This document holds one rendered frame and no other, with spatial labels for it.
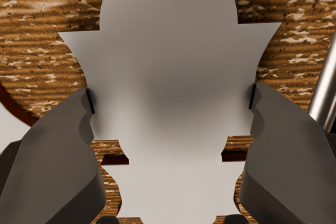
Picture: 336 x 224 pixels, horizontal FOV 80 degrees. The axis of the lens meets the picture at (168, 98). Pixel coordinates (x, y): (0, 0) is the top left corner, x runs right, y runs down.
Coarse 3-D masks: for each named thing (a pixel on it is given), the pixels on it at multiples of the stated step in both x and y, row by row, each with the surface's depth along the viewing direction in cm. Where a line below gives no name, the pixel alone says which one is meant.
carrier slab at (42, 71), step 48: (0, 0) 11; (48, 0) 11; (96, 0) 11; (240, 0) 11; (288, 0) 11; (0, 48) 12; (48, 48) 12; (288, 48) 12; (48, 96) 14; (288, 96) 14; (96, 144) 16; (240, 144) 16
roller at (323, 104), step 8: (328, 48) 14; (328, 56) 14; (328, 64) 14; (320, 72) 15; (328, 72) 15; (320, 80) 15; (328, 80) 15; (320, 88) 15; (328, 88) 15; (312, 96) 16; (320, 96) 16; (328, 96) 16; (312, 104) 16; (320, 104) 16; (328, 104) 16; (312, 112) 16; (320, 112) 16; (328, 112) 16; (320, 120) 17; (328, 120) 17; (328, 128) 17
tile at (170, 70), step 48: (144, 0) 10; (192, 0) 10; (96, 48) 11; (144, 48) 11; (192, 48) 11; (240, 48) 11; (96, 96) 12; (144, 96) 12; (192, 96) 12; (240, 96) 12; (144, 144) 13; (192, 144) 13
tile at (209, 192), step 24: (120, 168) 16; (216, 168) 16; (240, 168) 16; (120, 192) 17; (144, 192) 17; (168, 192) 17; (192, 192) 17; (216, 192) 17; (120, 216) 19; (144, 216) 19; (168, 216) 19; (192, 216) 19
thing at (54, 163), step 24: (72, 96) 10; (48, 120) 9; (72, 120) 9; (24, 144) 7; (48, 144) 7; (72, 144) 7; (24, 168) 6; (48, 168) 6; (72, 168) 6; (96, 168) 6; (24, 192) 6; (48, 192) 6; (72, 192) 6; (96, 192) 6; (0, 216) 5; (24, 216) 5; (48, 216) 5; (72, 216) 6
